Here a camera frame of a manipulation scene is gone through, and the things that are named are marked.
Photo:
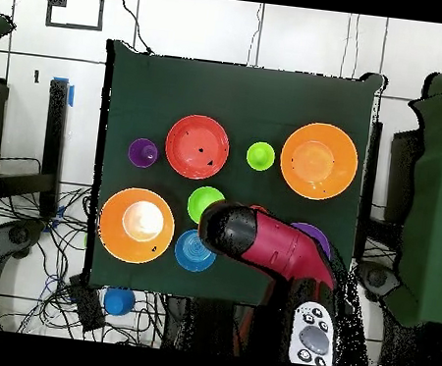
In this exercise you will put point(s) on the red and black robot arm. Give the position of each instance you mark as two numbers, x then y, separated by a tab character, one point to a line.
277	244

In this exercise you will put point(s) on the green plastic bowl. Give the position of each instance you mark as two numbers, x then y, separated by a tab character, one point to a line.
201	202

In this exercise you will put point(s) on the red plastic bowl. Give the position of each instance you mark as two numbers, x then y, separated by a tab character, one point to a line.
197	146

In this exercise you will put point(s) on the red plastic cup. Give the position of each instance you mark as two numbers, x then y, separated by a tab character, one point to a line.
259	208

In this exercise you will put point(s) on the green plastic cup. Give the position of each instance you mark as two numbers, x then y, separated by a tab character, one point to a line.
260	156

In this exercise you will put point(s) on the blue plastic bowl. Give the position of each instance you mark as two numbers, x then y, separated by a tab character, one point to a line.
191	254

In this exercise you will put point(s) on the purple plastic cup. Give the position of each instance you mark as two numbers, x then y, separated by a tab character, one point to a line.
143	153

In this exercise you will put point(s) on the dark green table cloth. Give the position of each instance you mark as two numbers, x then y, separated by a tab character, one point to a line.
239	94

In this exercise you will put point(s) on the large orange plastic bowl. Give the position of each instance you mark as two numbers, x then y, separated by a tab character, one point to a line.
318	161
134	248

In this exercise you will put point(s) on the purple plastic bowl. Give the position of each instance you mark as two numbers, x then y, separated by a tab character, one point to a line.
317	235

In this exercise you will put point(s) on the blue plastic cup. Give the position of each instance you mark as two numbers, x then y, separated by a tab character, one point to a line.
119	301

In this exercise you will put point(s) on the black office chair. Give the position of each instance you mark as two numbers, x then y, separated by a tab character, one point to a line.
13	238
376	277

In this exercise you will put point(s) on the black power strip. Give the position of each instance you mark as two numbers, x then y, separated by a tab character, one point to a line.
86	308

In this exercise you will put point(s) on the black metal post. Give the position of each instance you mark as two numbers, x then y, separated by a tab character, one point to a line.
370	188

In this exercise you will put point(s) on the black metal frame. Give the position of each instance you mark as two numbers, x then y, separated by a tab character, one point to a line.
53	144

